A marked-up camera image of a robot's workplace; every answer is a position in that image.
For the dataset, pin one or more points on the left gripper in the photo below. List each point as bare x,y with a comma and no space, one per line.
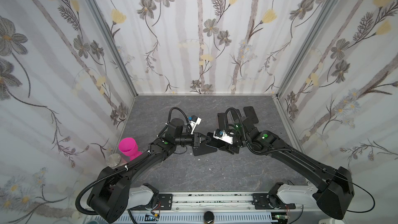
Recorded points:
196,140

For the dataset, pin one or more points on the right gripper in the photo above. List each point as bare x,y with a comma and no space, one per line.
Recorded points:
230,144

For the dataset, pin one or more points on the black phone case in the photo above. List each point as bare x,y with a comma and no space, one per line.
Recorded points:
203,149
251,116

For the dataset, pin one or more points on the light blue phone case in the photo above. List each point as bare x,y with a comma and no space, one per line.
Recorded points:
236,115

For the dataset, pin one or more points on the blue-edged phone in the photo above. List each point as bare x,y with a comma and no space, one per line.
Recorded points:
213,142

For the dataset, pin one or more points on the pink phone case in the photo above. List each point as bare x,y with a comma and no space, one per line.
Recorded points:
222,124

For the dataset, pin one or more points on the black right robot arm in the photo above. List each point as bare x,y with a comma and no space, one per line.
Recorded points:
330,189

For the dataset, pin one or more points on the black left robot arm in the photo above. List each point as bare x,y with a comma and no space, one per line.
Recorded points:
111,195

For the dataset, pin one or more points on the magenta plastic goblet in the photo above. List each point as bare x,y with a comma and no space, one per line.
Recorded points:
129,148

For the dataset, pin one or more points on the black round knob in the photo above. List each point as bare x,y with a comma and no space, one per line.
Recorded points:
208,217

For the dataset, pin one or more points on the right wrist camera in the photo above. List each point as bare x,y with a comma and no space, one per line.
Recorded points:
223,136

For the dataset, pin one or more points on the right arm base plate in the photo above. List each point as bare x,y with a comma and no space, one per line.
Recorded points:
264,201

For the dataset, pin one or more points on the aluminium mounting rail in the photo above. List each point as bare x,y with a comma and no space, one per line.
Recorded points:
211,200

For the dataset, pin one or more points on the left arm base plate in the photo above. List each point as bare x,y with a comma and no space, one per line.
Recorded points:
162,202

